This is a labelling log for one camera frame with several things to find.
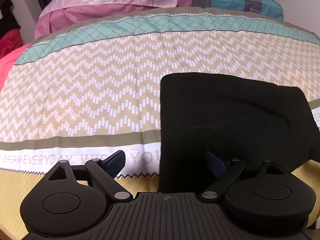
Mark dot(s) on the patterned beige teal quilt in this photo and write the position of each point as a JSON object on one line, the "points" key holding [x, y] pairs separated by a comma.
{"points": [[92, 88]]}

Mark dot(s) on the black pants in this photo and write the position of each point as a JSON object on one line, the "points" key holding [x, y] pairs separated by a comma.
{"points": [[207, 116]]}

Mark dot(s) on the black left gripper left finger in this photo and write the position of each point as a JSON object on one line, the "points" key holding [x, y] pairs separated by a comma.
{"points": [[103, 173]]}

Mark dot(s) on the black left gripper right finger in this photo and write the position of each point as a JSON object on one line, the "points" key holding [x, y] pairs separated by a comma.
{"points": [[218, 176]]}

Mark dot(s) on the coral pink fleece blanket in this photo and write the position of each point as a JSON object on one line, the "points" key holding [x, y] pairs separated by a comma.
{"points": [[8, 61]]}

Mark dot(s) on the red folded clothes pile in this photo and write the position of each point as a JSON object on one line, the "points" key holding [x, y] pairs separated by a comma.
{"points": [[10, 41]]}

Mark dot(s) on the pink floral pillow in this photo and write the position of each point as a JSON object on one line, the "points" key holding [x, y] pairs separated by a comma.
{"points": [[59, 14]]}

